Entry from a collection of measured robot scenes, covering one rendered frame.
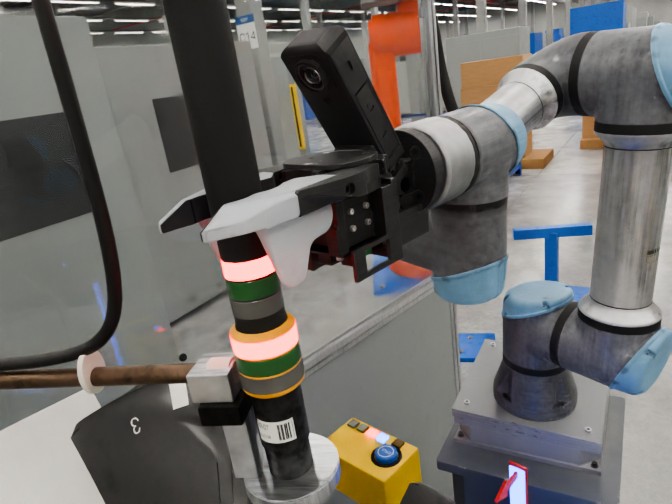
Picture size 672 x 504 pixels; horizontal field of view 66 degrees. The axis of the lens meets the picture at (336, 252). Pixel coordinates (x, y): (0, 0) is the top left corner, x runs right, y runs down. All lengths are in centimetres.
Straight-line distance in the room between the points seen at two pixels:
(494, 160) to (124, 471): 46
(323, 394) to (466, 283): 102
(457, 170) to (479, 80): 787
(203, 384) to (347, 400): 124
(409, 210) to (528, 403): 67
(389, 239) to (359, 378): 125
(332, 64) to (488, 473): 84
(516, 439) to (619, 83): 63
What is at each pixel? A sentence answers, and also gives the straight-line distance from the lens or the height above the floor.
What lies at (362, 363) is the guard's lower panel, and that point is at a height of 88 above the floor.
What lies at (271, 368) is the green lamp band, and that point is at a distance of 33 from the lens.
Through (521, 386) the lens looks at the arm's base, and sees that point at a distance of 102.
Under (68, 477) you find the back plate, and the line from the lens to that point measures 77.
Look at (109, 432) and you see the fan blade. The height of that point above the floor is 141.
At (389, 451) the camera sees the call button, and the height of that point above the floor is 108.
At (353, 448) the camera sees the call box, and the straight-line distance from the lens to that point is 100.
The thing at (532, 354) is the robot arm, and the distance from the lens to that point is 98.
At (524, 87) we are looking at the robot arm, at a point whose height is 166.
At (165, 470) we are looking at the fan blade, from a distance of 56.
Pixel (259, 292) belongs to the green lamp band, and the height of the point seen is 160.
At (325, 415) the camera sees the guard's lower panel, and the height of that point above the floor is 81.
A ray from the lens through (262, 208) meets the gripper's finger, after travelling 28.
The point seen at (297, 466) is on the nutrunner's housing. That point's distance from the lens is 39.
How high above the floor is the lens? 171
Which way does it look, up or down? 19 degrees down
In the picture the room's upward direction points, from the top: 9 degrees counter-clockwise
